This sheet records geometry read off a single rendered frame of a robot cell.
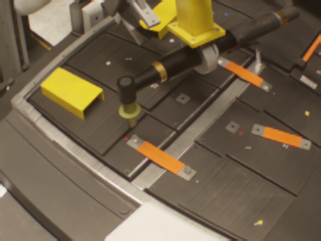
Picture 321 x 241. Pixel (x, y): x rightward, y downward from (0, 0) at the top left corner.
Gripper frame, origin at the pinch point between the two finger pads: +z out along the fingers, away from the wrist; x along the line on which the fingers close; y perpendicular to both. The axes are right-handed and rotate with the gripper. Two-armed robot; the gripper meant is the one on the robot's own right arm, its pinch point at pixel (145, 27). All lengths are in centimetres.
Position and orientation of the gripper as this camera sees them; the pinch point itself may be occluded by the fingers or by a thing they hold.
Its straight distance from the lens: 115.2
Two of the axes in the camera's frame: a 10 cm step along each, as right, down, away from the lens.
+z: 5.3, 8.4, -1.2
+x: -2.2, 2.7, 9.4
